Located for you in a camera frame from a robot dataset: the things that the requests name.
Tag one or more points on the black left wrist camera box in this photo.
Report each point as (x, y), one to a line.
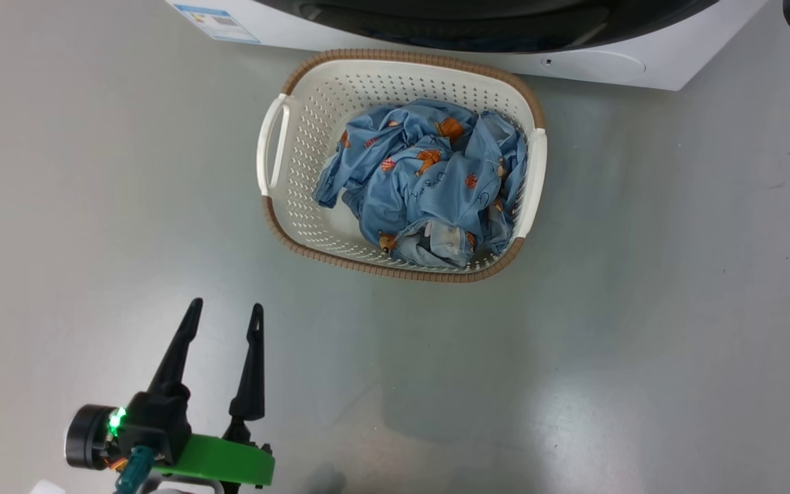
(158, 425)

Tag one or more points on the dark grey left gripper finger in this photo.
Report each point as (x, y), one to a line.
(175, 353)
(252, 370)

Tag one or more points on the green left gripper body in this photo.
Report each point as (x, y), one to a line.
(230, 463)

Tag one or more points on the cream laundry basket brown rim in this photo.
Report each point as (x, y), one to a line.
(313, 103)

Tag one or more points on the white front-load washing machine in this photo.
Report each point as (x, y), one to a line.
(676, 62)

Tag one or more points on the blue cartoon print garment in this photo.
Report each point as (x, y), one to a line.
(422, 178)

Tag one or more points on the blue white energy label sticker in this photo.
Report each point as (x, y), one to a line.
(220, 22)

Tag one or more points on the white round drain filter cover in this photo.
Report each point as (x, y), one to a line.
(594, 66)

